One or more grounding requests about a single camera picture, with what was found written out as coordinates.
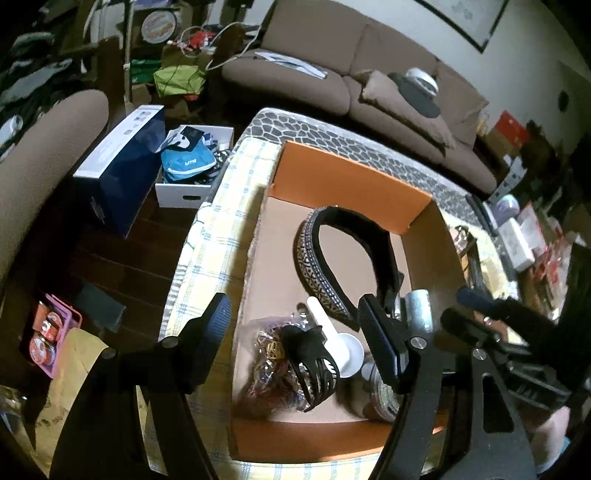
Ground brown cushion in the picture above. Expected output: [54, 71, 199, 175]
[360, 70, 456, 150]

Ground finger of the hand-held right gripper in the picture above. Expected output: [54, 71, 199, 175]
[456, 286, 511, 317]
[440, 308, 502, 346]

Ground brown paper envelope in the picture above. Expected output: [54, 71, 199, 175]
[34, 328, 122, 477]

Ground pile of red packets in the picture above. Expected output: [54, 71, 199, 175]
[519, 203, 580, 319]

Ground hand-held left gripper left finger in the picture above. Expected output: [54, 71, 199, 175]
[48, 292, 232, 480]

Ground grey pebble pattern mat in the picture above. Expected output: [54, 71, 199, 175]
[233, 107, 491, 223]

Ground orange cardboard box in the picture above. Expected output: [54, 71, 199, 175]
[228, 140, 469, 463]

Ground yellow plaid cloth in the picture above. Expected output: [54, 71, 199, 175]
[143, 136, 386, 480]

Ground bag of coloured rubber bands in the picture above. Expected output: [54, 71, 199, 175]
[240, 311, 324, 412]

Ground papers on sofa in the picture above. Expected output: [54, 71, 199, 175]
[255, 51, 328, 79]

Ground blue cap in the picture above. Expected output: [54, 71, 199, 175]
[161, 143, 218, 184]

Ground dark grey flat pad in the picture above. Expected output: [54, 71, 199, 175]
[74, 281, 127, 331]

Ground pink plastic basket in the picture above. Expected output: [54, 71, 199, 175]
[21, 292, 84, 380]

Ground silver metal tube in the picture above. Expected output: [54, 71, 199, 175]
[401, 290, 435, 339]

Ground white cardboard storage box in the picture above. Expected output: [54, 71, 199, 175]
[154, 126, 235, 210]

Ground white silver oval device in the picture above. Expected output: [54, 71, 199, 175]
[405, 68, 439, 97]

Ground blue and white carton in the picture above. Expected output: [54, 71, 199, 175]
[73, 104, 166, 239]

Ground white plastic scoop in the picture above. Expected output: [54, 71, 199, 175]
[306, 296, 365, 380]

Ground round clear lidded container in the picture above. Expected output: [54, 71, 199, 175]
[360, 361, 408, 423]

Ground red box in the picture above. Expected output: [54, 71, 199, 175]
[489, 111, 530, 160]

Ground white cable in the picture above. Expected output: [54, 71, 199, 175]
[205, 23, 262, 71]

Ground framed wall picture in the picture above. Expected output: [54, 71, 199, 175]
[413, 0, 511, 52]

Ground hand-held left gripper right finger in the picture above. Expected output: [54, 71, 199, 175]
[358, 294, 539, 480]

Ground black patterned headband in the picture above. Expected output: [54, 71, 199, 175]
[293, 206, 406, 320]

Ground green bag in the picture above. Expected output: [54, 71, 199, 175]
[153, 65, 207, 99]

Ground black hair claw clip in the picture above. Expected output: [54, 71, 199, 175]
[279, 324, 343, 413]

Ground white tissue box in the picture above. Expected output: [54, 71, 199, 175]
[499, 217, 537, 273]

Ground brown sofa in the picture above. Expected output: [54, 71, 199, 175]
[221, 0, 505, 195]

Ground round printed tin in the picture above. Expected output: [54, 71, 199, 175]
[141, 10, 179, 45]

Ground person's right forearm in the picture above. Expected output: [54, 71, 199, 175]
[531, 406, 571, 468]

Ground brown armchair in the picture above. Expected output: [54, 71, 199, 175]
[0, 90, 110, 289]

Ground lavender round container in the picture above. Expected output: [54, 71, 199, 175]
[494, 195, 523, 223]

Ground black round pad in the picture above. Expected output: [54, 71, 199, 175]
[388, 71, 443, 119]

